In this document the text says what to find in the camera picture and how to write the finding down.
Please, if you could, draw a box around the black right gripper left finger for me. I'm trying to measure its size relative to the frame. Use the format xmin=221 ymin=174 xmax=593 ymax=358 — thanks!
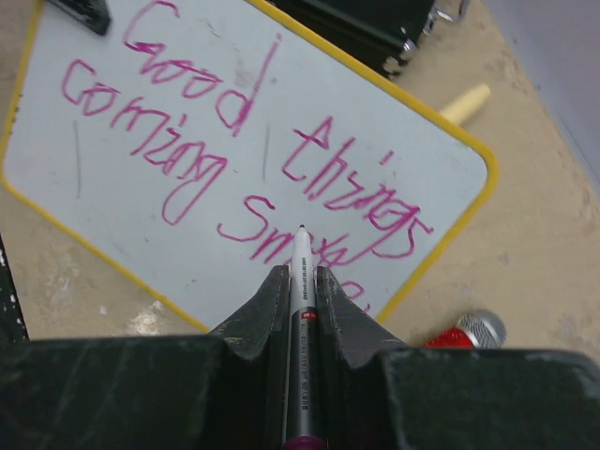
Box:
xmin=1 ymin=266 xmax=289 ymax=449

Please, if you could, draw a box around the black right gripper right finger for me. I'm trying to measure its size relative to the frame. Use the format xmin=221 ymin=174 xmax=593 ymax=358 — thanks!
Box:
xmin=316 ymin=268 xmax=599 ymax=449

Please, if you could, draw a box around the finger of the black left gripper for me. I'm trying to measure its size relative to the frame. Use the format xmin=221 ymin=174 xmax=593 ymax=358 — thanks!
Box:
xmin=49 ymin=0 xmax=111 ymax=36

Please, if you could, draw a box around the white marker pen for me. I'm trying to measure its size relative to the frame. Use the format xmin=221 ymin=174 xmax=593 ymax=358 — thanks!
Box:
xmin=282 ymin=226 xmax=326 ymax=449

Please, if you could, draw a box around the yellow framed whiteboard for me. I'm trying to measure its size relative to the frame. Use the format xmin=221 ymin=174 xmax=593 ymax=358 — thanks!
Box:
xmin=1 ymin=1 xmax=498 ymax=329

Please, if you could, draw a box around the red glitter toy microphone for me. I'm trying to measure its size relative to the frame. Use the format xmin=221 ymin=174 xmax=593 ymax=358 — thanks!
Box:
xmin=425 ymin=309 xmax=506 ymax=349

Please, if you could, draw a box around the black hard case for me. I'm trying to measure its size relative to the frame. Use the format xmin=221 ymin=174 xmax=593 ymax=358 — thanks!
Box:
xmin=272 ymin=0 xmax=471 ymax=78

